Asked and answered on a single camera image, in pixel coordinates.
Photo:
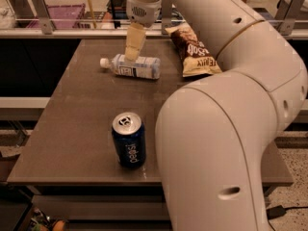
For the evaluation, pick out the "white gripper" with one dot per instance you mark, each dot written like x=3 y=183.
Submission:
x=143 y=12

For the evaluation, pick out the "clear blue plastic water bottle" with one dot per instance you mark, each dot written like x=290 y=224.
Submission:
x=142 y=67

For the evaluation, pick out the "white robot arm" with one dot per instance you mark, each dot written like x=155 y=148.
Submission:
x=211 y=134

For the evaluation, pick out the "brown and cream chip bag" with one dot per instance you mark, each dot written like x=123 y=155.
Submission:
x=196 y=58

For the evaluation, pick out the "purple plastic crate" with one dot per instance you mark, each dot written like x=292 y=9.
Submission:
x=61 y=17

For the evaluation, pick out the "blue pepsi soda can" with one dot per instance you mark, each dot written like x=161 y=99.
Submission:
x=129 y=139

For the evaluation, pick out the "middle metal railing bracket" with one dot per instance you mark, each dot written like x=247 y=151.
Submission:
x=166 y=13

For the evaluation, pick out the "metal railing bracket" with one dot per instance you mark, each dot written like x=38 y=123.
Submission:
x=41 y=12
x=286 y=15
x=166 y=13

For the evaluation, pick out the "yellow broom handle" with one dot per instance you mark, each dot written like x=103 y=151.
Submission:
x=92 y=14

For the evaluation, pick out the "left metal railing bracket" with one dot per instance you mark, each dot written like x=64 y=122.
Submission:
x=41 y=12

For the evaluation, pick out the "right metal railing bracket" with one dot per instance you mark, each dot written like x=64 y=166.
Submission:
x=286 y=15

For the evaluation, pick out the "black power adapter with cable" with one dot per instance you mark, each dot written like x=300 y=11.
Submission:
x=288 y=218

